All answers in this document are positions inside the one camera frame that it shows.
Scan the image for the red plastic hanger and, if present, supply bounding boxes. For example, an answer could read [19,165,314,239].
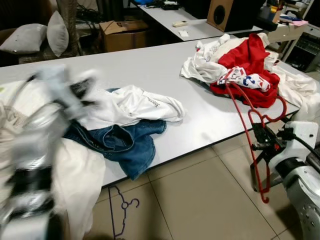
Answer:
[223,80,288,204]

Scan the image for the white t-shirt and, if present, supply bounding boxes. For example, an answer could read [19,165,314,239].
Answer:
[75,84,186,132]

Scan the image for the metal table leg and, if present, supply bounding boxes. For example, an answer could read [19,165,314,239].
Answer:
[250,167,273,194]

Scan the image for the white red blue patterned garment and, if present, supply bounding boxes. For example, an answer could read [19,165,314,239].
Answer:
[217,66,271,92]

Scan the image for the brown cardboard box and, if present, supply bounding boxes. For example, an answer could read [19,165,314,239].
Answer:
[99,20,150,53]

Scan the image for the blue denim jeans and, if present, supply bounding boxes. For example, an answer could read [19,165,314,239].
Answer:
[62,89,167,181]

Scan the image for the brown patterned curtain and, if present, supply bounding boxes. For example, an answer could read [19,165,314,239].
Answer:
[55,0,81,56]

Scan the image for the black audio mixer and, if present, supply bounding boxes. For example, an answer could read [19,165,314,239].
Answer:
[287,32,320,72]

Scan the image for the crumpled red garment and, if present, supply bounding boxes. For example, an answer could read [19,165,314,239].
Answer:
[209,33,282,109]

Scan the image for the cream white garment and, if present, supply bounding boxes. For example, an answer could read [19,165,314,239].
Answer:
[180,32,320,123]

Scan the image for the beige wooden shelf board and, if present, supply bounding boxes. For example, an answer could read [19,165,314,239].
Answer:
[264,22,312,48]

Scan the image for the wooden loudspeaker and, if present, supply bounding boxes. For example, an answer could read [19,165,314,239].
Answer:
[206,0,251,33]

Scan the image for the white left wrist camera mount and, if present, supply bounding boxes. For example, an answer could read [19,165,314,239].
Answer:
[30,64,76,116]

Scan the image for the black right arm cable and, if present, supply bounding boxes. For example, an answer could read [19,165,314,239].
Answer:
[285,127,320,161]

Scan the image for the thin purple wire hanger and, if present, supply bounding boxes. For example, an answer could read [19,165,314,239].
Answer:
[107,185,141,240]

